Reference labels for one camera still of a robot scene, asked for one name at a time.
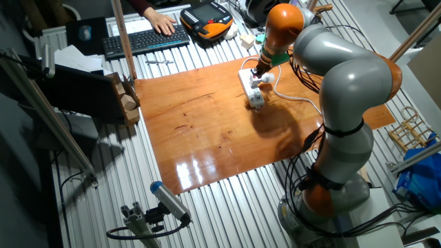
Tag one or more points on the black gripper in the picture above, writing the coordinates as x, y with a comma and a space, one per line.
263, 64

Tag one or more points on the white bulb holder with bulb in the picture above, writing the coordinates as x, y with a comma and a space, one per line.
267, 78

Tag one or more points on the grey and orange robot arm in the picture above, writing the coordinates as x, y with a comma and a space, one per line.
351, 82

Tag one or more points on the person bare hand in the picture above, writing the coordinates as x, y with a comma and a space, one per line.
162, 22

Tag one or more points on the white power strip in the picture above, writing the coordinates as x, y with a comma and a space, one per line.
256, 98

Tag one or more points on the white house-shaped block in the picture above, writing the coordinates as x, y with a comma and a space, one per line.
247, 41

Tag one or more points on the white egg-shaped object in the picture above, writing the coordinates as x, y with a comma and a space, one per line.
231, 31

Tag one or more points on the orange and black teach pendant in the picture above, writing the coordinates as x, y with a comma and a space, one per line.
206, 19

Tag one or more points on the black connector with blue light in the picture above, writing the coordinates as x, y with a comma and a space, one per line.
310, 139

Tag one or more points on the glossy wooden board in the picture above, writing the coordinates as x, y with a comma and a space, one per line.
200, 137

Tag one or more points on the small metal pen tool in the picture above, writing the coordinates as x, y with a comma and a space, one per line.
158, 62

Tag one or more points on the black keyboard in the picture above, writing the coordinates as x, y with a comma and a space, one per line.
144, 41

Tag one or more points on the cardboard box of wooden blocks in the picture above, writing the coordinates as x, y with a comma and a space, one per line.
129, 102

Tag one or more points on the white paper sheet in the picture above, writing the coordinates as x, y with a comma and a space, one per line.
132, 27

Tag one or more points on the wooden upright pole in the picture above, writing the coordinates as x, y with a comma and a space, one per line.
123, 38

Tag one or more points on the thin support pole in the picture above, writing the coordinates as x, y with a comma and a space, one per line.
415, 32

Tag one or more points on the wooden peg rack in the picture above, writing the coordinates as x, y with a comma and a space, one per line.
410, 132

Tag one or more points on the tan cardboard panel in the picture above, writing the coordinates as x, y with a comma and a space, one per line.
427, 69

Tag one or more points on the dark computer mouse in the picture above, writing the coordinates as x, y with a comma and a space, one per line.
85, 33

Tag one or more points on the short aluminium bar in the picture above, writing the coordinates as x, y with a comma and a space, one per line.
417, 156

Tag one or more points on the white paper stack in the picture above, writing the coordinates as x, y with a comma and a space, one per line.
76, 58

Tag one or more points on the black flat panel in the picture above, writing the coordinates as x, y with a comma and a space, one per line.
76, 93

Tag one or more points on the black mouse pad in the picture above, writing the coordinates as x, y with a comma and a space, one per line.
74, 44

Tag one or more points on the blue bag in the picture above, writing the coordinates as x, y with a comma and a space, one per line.
420, 179

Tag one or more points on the silver camera with blue end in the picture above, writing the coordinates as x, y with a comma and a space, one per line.
170, 201

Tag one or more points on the aluminium profile camera mount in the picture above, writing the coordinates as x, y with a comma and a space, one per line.
138, 224

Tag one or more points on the long aluminium frame bar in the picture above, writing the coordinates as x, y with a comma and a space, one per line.
51, 120

